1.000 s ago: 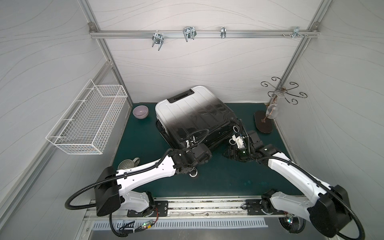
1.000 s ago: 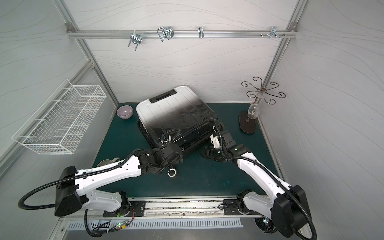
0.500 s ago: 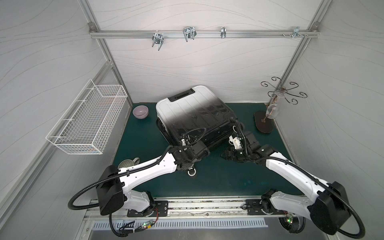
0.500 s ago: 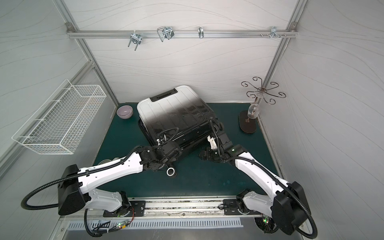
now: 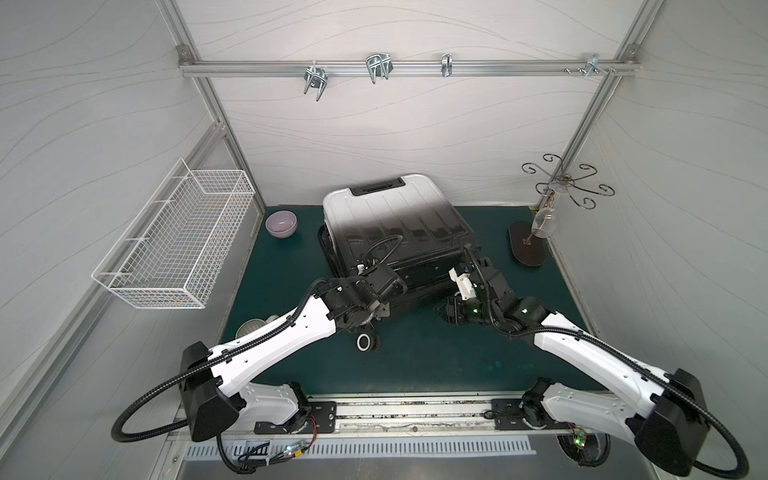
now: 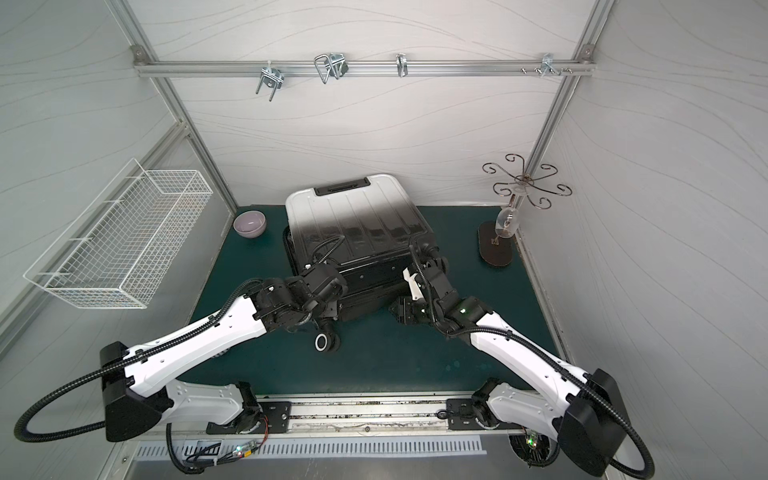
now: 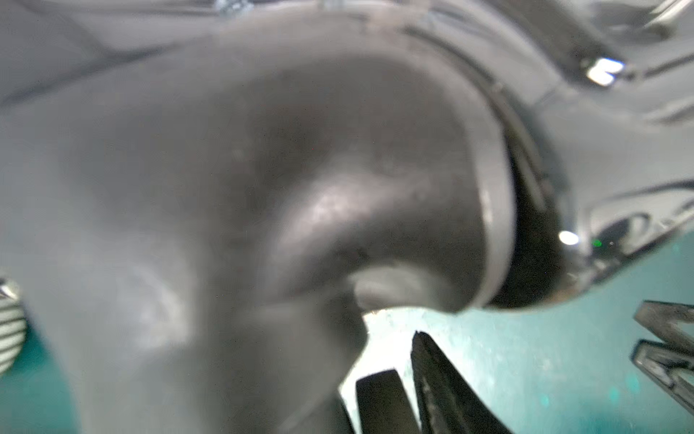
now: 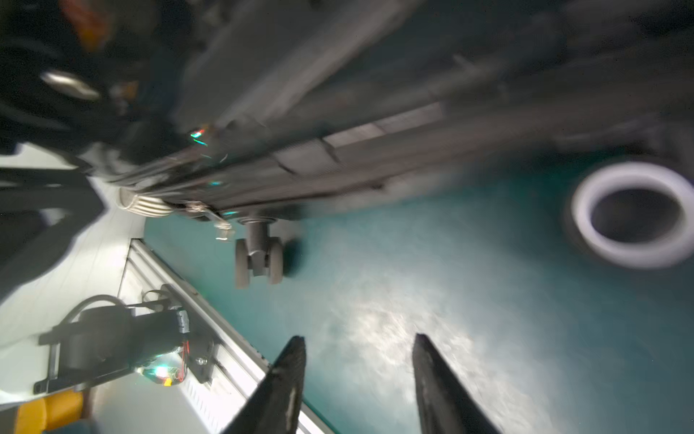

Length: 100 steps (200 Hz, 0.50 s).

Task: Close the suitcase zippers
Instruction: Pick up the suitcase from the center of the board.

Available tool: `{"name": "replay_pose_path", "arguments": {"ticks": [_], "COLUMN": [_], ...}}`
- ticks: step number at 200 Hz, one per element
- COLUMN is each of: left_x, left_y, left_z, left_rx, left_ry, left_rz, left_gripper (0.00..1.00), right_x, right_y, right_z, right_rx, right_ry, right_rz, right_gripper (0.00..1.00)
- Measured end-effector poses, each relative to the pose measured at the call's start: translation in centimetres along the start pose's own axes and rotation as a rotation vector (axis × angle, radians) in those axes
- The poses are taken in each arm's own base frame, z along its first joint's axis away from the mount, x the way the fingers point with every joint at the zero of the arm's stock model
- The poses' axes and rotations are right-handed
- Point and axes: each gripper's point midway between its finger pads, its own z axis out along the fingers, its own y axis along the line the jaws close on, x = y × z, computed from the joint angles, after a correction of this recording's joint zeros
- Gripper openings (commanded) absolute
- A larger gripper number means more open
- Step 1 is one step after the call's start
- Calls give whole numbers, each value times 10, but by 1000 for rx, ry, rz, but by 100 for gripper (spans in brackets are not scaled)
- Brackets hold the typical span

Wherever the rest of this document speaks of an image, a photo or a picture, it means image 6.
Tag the aluminium top crossbar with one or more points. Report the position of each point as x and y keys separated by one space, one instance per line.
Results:
x=357 y=68

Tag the metal bracket hook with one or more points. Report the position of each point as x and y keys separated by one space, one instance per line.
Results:
x=401 y=65
x=331 y=66
x=547 y=67
x=271 y=79

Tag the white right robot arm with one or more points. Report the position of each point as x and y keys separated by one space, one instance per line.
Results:
x=565 y=411

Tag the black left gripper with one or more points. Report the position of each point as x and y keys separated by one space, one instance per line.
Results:
x=330 y=282

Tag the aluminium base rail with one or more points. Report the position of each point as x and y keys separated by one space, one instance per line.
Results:
x=372 y=414

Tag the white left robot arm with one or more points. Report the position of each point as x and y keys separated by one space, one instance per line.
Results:
x=146 y=390

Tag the black cooling fan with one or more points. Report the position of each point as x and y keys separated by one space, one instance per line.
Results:
x=532 y=449

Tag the dark oval stand base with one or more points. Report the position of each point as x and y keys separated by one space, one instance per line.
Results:
x=495 y=250

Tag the white vented strip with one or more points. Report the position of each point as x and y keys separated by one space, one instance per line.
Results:
x=325 y=447

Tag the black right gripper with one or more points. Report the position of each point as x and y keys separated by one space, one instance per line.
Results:
x=430 y=270

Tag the white wire basket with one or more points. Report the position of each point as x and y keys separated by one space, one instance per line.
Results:
x=114 y=255

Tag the clear wine glass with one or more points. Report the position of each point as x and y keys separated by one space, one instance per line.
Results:
x=507 y=222

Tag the purple ceramic bowl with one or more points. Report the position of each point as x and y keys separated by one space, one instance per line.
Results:
x=250 y=224

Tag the black and white hardshell suitcase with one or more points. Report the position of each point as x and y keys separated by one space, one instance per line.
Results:
x=364 y=228

